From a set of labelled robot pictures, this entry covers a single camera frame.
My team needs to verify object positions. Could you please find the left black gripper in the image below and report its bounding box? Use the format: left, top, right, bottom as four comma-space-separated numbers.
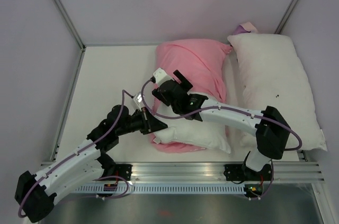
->
117, 106, 168, 136

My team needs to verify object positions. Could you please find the pink pillowcase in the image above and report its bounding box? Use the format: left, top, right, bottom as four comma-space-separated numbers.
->
150, 38, 234, 154

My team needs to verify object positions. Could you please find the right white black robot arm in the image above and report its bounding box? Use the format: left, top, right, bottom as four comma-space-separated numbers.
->
151, 68, 291, 180

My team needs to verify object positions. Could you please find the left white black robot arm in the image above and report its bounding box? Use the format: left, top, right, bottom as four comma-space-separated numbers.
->
14, 105, 167, 223

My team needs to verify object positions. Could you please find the pink purple cloth behind pillow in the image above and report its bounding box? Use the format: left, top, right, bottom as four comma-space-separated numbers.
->
232, 22, 258, 35

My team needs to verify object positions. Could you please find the large white bare pillow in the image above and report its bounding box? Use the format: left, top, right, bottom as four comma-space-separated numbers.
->
228, 33, 327, 150

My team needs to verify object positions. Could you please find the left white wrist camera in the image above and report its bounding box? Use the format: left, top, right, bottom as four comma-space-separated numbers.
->
132, 92, 144, 111

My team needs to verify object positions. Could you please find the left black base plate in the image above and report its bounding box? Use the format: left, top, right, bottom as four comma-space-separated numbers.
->
113, 164, 132, 181

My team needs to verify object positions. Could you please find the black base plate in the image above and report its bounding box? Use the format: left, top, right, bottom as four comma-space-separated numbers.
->
224, 164, 273, 183
113, 164, 132, 181

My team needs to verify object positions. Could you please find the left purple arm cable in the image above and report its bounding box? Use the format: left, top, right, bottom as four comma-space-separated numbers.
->
17, 89, 136, 218

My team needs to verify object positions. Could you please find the white slotted cable duct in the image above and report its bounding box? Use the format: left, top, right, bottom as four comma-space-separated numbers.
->
74, 183, 246, 195

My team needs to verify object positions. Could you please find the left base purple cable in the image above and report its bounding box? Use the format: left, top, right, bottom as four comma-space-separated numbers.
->
94, 175, 131, 201

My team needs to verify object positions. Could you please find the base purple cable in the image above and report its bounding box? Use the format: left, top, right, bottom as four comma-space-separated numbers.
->
246, 159, 275, 201
94, 175, 131, 201

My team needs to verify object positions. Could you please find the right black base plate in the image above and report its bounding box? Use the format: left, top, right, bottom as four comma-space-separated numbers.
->
224, 164, 273, 183

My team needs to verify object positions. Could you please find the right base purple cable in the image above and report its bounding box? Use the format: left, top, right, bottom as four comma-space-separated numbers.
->
246, 159, 275, 201

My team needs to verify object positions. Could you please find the right aluminium corner post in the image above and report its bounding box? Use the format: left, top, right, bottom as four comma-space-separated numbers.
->
274, 0, 318, 33

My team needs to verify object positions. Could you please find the aluminium corner post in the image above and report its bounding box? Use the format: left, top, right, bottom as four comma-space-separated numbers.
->
52, 0, 86, 51
274, 0, 318, 33

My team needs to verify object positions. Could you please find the aluminium mounting rail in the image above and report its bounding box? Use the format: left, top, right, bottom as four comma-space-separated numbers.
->
39, 160, 325, 184

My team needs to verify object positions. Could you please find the left aluminium corner post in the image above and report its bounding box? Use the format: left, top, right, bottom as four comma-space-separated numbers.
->
52, 0, 86, 51

